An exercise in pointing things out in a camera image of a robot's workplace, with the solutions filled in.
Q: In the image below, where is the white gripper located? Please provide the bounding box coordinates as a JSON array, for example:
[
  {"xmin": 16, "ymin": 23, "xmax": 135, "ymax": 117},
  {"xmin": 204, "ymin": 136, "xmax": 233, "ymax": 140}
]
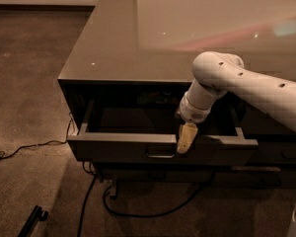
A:
[{"xmin": 177, "ymin": 92, "xmax": 211, "ymax": 154}]

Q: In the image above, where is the grey drawer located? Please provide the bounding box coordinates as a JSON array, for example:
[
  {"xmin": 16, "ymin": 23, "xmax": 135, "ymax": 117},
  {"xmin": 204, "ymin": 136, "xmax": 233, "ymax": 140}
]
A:
[
  {"xmin": 102, "ymin": 164, "xmax": 215, "ymax": 183},
  {"xmin": 251, "ymin": 142, "xmax": 296, "ymax": 165},
  {"xmin": 213, "ymin": 167, "xmax": 296, "ymax": 189},
  {"xmin": 237, "ymin": 104, "xmax": 296, "ymax": 137},
  {"xmin": 68, "ymin": 101, "xmax": 259, "ymax": 166}
]

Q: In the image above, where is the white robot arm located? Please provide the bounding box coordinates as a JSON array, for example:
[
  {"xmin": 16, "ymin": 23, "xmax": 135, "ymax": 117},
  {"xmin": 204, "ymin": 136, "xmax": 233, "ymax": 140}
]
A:
[{"xmin": 177, "ymin": 51, "xmax": 296, "ymax": 154}]

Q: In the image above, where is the grey drawer cabinet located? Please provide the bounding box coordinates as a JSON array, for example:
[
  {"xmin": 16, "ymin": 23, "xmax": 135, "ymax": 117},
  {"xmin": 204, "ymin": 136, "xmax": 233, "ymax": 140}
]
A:
[{"xmin": 57, "ymin": 0, "xmax": 296, "ymax": 190}]

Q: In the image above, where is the green snack bag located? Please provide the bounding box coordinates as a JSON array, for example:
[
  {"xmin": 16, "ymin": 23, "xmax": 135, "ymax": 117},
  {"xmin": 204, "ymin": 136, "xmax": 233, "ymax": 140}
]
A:
[{"xmin": 137, "ymin": 92, "xmax": 180, "ymax": 105}]

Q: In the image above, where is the black metal bar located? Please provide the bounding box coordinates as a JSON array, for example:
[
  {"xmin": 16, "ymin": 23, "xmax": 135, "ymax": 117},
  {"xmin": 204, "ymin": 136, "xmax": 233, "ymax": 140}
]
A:
[{"xmin": 18, "ymin": 205, "xmax": 48, "ymax": 237}]

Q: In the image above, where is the thick black floor cable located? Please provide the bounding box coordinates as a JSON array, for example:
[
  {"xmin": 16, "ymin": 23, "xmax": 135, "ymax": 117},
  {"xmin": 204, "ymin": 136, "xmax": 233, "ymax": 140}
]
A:
[{"xmin": 102, "ymin": 171, "xmax": 217, "ymax": 219}]

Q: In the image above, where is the black cable left of cabinet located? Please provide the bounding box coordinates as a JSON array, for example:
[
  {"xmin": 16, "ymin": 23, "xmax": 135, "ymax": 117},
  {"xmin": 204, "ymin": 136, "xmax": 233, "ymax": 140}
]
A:
[{"xmin": 76, "ymin": 161, "xmax": 98, "ymax": 237}]

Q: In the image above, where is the thin black cable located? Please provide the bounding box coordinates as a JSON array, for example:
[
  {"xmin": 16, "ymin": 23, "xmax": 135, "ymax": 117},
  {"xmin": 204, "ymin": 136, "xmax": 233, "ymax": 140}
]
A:
[{"xmin": 0, "ymin": 112, "xmax": 76, "ymax": 174}]

